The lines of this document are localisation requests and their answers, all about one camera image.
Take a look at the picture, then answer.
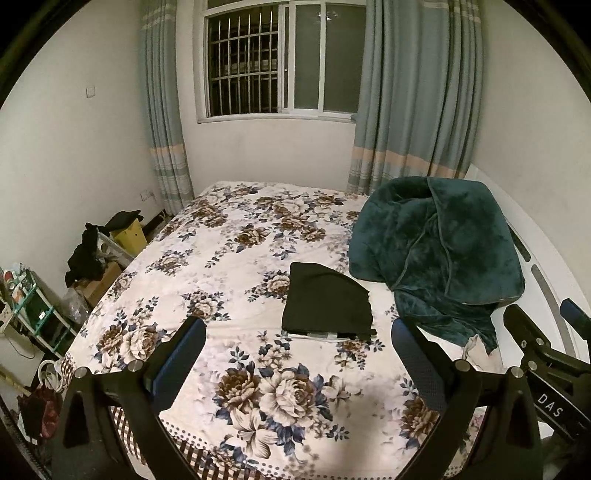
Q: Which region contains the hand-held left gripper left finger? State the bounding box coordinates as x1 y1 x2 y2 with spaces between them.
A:
48 316 208 480

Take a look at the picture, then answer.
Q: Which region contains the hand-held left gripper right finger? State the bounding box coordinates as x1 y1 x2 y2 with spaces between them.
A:
391 318 546 480

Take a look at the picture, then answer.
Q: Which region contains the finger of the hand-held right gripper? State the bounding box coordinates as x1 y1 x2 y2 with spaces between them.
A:
502 304 556 357
560 298 591 334

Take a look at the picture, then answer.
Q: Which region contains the black garment with striped trim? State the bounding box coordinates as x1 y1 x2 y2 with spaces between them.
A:
281 261 376 343

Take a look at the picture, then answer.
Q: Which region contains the heap of black clothes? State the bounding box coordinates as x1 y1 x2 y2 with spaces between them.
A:
65 222 108 288

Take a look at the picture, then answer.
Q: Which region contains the pale cloth under blanket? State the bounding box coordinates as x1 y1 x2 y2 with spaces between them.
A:
462 335 491 371

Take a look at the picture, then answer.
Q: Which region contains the white headboard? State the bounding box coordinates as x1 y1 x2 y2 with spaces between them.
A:
462 164 591 370

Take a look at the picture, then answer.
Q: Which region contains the floral bed sheet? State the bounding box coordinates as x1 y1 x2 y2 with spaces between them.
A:
60 181 509 480

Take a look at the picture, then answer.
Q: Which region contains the cardboard box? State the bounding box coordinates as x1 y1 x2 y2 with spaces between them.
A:
74 261 125 308

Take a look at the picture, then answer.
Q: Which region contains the clear plastic bag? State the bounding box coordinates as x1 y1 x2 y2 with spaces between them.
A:
60 286 93 326

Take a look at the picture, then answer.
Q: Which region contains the clear plastic storage box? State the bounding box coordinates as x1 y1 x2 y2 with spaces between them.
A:
95 231 137 269

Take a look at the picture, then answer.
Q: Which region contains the yellow bin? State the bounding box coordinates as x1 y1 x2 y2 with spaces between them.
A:
111 220 149 257

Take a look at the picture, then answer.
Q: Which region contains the dark green plush blanket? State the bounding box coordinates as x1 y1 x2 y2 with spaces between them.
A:
347 176 527 356

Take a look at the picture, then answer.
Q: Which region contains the dark red bag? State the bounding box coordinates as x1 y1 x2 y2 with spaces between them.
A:
18 385 64 442

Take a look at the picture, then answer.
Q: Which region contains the green shelf rack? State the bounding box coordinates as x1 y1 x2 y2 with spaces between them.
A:
0 263 79 359

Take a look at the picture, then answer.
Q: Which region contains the black cloth on bin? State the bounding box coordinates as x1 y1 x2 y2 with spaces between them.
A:
105 210 143 232

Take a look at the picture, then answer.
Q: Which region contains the blue-grey striped curtain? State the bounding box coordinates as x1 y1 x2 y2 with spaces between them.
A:
345 0 485 197
137 0 195 217

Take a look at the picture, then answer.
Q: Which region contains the barred window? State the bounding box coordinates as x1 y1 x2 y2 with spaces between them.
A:
194 0 366 124

